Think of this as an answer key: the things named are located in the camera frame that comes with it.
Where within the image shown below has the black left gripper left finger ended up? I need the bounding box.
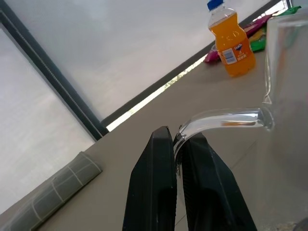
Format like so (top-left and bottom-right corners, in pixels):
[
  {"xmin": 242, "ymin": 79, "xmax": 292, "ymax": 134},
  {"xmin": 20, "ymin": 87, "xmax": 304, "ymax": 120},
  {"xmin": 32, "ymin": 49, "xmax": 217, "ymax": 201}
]
[{"xmin": 122, "ymin": 125, "xmax": 178, "ymax": 231}]

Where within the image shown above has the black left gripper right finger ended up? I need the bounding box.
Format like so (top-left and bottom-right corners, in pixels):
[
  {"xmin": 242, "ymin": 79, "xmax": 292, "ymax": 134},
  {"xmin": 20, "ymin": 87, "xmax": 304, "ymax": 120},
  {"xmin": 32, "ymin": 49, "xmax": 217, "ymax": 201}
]
[{"xmin": 180, "ymin": 131, "xmax": 258, "ymax": 231}]

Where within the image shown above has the clear glass mug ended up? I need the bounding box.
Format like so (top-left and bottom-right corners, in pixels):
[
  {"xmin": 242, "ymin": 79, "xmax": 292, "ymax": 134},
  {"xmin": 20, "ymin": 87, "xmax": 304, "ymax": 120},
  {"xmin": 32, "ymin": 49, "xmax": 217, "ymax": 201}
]
[{"xmin": 172, "ymin": 11, "xmax": 308, "ymax": 169}]

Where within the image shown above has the grey checked folded cloth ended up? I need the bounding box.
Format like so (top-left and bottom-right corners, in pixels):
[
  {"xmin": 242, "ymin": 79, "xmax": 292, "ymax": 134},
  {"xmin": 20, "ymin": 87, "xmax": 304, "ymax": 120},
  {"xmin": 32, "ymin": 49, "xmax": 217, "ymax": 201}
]
[{"xmin": 0, "ymin": 151, "xmax": 103, "ymax": 231}]

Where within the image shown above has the orange soda bottle blue cap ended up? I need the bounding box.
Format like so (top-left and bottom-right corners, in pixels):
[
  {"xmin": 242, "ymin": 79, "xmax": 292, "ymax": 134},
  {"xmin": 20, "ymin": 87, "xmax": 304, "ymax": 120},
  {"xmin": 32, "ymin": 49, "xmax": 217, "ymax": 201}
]
[{"xmin": 207, "ymin": 0, "xmax": 257, "ymax": 78}]

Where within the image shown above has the green snack packet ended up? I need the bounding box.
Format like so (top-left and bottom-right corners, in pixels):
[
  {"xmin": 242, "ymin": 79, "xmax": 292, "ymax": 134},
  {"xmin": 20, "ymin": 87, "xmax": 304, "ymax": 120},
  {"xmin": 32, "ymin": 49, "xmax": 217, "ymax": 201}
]
[{"xmin": 247, "ymin": 5, "xmax": 302, "ymax": 53}]

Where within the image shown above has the pink snack packet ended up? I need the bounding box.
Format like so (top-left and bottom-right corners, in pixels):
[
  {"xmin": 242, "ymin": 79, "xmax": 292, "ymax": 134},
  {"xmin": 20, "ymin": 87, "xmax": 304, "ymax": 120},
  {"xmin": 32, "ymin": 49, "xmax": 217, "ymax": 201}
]
[{"xmin": 203, "ymin": 13, "xmax": 274, "ymax": 64}]

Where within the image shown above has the dark window frame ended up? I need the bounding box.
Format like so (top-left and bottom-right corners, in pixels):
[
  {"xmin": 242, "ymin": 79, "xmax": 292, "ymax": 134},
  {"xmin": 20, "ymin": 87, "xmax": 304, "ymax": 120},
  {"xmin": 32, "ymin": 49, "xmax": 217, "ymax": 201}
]
[{"xmin": 0, "ymin": 0, "xmax": 291, "ymax": 141}]

